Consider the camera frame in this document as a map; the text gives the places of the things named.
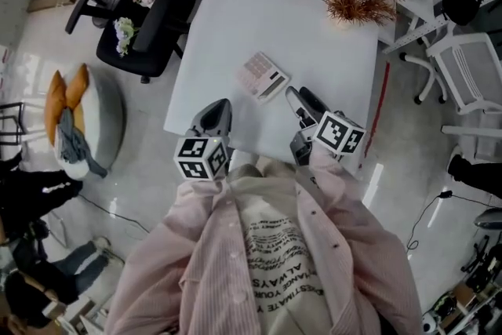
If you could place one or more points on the person's left forearm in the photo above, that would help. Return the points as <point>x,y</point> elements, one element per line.
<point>204,204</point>

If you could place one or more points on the black office chair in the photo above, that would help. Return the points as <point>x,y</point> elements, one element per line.
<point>157,19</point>

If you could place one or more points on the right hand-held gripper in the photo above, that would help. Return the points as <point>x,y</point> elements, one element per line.
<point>337,133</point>

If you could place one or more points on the white perforated metal rack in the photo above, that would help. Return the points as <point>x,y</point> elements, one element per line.
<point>415,33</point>

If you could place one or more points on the pile of equipment clutter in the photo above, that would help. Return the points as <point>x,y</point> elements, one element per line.
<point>470,286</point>

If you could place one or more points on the orange cushion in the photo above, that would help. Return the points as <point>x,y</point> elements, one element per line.
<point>54,106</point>
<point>76,90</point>

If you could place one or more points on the black metal stool frame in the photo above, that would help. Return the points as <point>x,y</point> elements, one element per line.
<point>13,125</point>

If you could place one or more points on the red floor tape strip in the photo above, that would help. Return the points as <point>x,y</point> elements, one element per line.
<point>378,106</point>

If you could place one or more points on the person's torso in pink shirt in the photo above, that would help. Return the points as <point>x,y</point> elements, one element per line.
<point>274,259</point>

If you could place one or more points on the white and green flower bouquet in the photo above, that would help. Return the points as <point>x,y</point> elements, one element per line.
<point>124,33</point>

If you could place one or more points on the person's right forearm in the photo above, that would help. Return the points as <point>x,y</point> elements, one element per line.
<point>345,188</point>

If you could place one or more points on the grey round pouf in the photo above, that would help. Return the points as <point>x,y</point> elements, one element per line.
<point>110,110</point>

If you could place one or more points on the grey scarf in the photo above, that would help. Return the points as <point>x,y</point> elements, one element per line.
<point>74,141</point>

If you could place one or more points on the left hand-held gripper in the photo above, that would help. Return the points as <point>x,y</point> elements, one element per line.
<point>200,157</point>

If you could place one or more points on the pink and white calculator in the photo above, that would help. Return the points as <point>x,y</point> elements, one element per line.
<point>262,77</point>

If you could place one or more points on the white mesh office chair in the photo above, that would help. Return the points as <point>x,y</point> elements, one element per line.
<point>466,70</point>

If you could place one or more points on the black bag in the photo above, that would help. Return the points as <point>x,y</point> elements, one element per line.
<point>463,6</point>

